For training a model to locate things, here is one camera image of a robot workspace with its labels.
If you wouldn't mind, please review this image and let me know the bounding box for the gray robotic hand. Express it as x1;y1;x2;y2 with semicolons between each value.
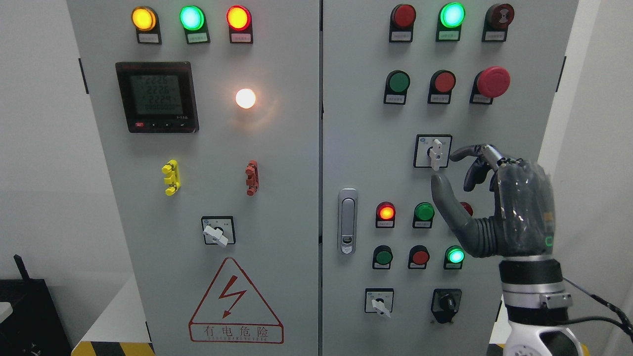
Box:
430;144;555;258

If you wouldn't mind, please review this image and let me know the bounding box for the gray rotary switch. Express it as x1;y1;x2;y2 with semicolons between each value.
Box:
413;134;452;171
364;288;394;318

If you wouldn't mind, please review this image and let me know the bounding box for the lit green push button lower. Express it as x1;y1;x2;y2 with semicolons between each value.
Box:
443;245;465;270

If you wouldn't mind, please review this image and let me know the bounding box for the dark green indicator lower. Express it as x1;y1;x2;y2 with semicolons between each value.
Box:
412;201;436;228

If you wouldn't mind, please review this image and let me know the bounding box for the red push button lower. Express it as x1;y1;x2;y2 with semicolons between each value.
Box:
407;245;430;269

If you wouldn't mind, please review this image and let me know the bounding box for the red push button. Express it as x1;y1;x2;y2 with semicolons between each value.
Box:
427;70;456;104
407;245;430;269

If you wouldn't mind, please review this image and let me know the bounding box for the lit red indicator lower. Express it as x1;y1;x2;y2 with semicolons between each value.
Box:
375;201;396;228

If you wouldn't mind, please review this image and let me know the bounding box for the red emergency stop button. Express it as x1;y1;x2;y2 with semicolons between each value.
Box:
469;66;511;104

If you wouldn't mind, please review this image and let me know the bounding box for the red push button upper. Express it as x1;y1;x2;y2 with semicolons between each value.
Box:
427;70;456;104

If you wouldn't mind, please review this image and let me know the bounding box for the green push button upper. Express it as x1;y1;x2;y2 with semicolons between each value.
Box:
383;70;410;104

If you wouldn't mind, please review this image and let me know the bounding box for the dark red buzzer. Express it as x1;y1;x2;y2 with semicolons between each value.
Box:
482;3;515;43

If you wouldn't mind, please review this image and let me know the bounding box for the green indicator light top right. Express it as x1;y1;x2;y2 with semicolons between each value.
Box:
435;2;465;42

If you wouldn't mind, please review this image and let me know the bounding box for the dark red indicator top right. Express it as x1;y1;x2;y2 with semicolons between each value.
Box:
389;3;416;43

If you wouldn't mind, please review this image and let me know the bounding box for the gray electrical cabinet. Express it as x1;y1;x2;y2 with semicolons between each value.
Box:
67;0;578;356

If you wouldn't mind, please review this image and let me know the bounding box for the red terminal connector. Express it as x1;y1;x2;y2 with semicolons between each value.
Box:
245;160;260;196

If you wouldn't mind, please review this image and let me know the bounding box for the red electric hazard warning sticker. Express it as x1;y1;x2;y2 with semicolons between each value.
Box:
188;257;284;344

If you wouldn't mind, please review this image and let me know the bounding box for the white glowing indicator light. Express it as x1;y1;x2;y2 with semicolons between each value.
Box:
235;88;256;110

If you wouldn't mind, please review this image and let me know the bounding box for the red indicator light left door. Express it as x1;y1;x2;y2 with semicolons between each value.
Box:
226;4;254;44

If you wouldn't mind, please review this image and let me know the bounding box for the yellow terminal connector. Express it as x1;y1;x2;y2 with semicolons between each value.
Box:
161;159;181;196

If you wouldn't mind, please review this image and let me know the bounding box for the black digital power meter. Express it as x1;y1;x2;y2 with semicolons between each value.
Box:
115;61;199;133

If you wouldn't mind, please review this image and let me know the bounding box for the green indicator light left door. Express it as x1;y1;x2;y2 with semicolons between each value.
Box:
179;5;210;44

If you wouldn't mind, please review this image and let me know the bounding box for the yellow indicator light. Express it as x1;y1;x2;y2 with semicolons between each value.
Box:
131;6;161;45

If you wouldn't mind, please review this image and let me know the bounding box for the black box with antenna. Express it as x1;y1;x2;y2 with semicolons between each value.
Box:
0;255;72;356

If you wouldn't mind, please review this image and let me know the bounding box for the black key selector switch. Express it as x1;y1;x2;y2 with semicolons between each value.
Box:
430;288;462;324

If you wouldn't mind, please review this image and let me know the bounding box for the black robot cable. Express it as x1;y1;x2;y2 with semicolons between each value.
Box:
561;277;633;337

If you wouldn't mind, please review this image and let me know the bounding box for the gray rotary switch bottom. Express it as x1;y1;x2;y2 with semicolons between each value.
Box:
364;288;394;318

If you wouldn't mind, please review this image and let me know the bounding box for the silver door lock handle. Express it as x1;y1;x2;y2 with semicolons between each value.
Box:
337;187;358;255

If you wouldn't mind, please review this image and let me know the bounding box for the gray rotary switch left door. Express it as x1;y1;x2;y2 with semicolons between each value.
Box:
201;216;236;248

